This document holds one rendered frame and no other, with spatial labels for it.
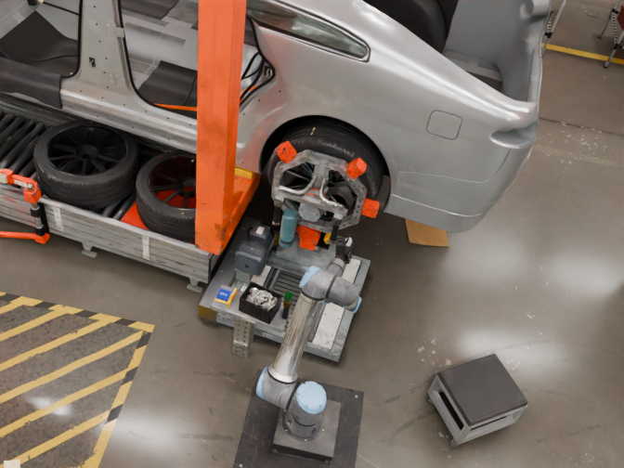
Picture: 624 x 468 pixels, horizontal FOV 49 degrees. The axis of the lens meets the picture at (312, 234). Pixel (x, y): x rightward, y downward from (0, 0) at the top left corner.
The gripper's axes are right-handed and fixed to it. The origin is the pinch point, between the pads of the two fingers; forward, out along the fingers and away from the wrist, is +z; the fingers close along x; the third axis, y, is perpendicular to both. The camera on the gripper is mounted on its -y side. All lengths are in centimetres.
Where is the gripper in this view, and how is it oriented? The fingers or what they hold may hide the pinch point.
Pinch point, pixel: (348, 238)
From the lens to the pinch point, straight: 388.0
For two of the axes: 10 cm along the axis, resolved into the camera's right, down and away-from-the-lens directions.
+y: 1.6, 7.8, 6.0
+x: 9.2, 1.0, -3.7
